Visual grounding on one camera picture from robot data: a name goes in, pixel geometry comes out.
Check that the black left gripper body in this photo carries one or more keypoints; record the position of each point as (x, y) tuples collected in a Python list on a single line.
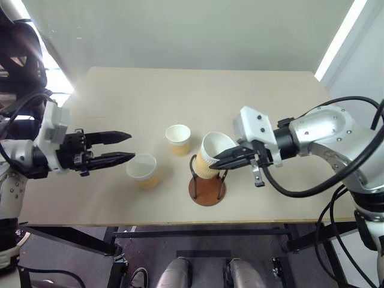
[(73, 150)]

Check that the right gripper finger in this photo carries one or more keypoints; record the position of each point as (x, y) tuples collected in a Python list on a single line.
[(234, 163), (238, 151)]

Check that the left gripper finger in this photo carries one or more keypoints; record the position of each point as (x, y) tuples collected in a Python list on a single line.
[(111, 137), (114, 159)]

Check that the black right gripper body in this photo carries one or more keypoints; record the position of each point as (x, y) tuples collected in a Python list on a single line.
[(262, 156)]

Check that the ribbed yellow paper cup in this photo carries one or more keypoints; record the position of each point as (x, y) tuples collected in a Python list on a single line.
[(208, 144)]

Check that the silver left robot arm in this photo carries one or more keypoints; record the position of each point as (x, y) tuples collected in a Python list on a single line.
[(13, 151)]

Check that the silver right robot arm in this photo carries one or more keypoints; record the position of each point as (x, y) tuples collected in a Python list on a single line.
[(324, 126)]

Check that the smooth yellow paper cup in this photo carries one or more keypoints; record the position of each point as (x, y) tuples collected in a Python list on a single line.
[(141, 168), (178, 135)]

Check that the silver rounded robot leg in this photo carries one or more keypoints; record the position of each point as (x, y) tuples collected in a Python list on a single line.
[(174, 274), (244, 274)]

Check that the black office chair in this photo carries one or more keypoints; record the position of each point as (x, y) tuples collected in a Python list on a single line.
[(21, 45)]

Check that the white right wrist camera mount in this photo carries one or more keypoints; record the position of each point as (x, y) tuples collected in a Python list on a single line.
[(252, 123)]

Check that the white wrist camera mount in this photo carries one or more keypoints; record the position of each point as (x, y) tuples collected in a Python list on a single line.
[(54, 123), (252, 123)]

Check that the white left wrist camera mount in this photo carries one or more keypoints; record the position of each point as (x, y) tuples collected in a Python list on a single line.
[(54, 123)]

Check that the black metal table frame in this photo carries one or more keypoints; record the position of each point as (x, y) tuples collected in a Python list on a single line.
[(195, 234)]

